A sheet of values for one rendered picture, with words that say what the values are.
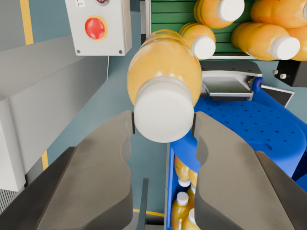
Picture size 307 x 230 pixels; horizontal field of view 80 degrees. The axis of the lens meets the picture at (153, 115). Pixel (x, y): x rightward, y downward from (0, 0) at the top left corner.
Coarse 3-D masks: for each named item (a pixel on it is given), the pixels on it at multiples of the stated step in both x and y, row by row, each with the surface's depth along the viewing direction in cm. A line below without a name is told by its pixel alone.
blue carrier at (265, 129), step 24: (240, 120) 43; (264, 120) 42; (288, 120) 42; (192, 144) 36; (264, 144) 35; (288, 144) 35; (192, 168) 38; (288, 168) 33; (168, 192) 54; (168, 216) 58
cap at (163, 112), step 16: (144, 96) 11; (160, 96) 11; (176, 96) 11; (144, 112) 11; (160, 112) 11; (176, 112) 11; (192, 112) 11; (144, 128) 12; (160, 128) 12; (176, 128) 12
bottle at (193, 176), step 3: (189, 168) 48; (189, 171) 49; (192, 171) 46; (189, 174) 49; (192, 174) 47; (195, 174) 46; (192, 177) 47; (195, 177) 46; (192, 180) 48; (195, 180) 47; (192, 183) 49; (195, 183) 47; (195, 186) 48; (195, 189) 50
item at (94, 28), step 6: (90, 18) 33; (96, 18) 33; (90, 24) 33; (96, 24) 33; (102, 24) 33; (90, 30) 34; (96, 30) 33; (102, 30) 33; (90, 36) 34; (96, 36) 34; (102, 36) 34
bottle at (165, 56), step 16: (160, 32) 23; (176, 32) 26; (144, 48) 16; (160, 48) 15; (176, 48) 15; (144, 64) 14; (160, 64) 14; (176, 64) 14; (192, 64) 15; (128, 80) 16; (144, 80) 14; (160, 80) 12; (176, 80) 12; (192, 80) 14; (192, 96) 14
